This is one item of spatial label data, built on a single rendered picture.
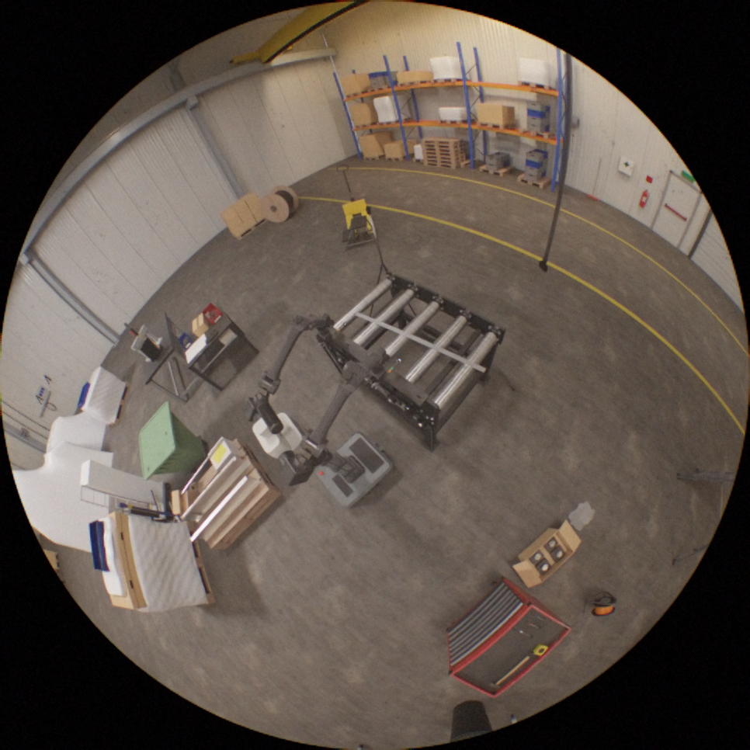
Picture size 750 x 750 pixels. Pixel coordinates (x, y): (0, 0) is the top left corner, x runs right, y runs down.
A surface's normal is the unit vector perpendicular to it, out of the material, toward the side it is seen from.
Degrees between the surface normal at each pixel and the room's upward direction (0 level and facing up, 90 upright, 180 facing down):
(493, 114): 90
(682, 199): 90
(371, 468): 0
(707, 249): 90
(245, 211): 90
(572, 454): 0
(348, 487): 0
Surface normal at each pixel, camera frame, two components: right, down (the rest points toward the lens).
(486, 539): -0.22, -0.48
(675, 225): -0.68, 0.70
